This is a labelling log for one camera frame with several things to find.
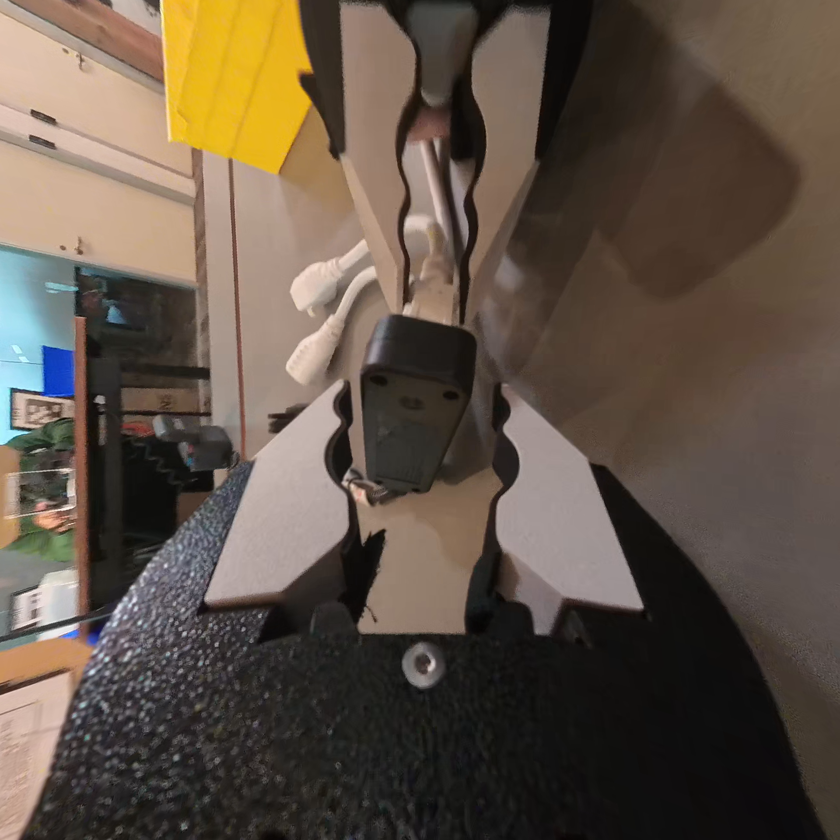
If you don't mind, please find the bare plywood board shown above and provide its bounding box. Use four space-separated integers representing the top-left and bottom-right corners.
0 446 22 549

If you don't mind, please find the cream door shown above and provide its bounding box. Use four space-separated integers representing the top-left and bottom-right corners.
0 10 194 178
0 105 198 284

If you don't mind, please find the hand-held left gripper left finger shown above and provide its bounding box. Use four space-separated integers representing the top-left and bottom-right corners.
203 379 388 621

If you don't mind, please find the glass partition window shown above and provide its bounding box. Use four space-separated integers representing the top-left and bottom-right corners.
0 244 198 634

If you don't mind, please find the framed tag picture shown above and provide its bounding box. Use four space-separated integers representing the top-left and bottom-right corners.
10 387 74 431

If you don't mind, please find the white instruction sheet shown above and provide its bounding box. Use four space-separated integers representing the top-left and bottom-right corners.
0 669 74 840

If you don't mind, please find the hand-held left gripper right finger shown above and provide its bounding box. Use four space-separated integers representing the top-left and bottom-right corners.
465 382 645 636

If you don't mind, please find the person's right hand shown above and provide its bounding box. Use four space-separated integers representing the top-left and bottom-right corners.
410 105 452 142

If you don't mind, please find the black power strip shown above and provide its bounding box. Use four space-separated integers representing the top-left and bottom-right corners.
360 314 479 495

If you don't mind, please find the white power cable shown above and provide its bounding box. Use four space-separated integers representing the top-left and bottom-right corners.
420 139 460 260
331 269 380 329
335 238 376 273

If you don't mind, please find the black coiled cable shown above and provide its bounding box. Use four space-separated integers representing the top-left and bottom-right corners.
125 433 191 490

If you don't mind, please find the white plastic box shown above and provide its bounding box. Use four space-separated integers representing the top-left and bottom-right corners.
10 567 81 639

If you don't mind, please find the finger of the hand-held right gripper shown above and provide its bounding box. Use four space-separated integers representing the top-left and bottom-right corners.
451 7 551 326
340 0 422 311

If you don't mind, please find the white cord connector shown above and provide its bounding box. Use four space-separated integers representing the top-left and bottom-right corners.
287 315 349 385
290 259 342 317

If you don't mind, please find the yellow plastic bin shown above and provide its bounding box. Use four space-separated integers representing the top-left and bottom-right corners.
161 0 315 175

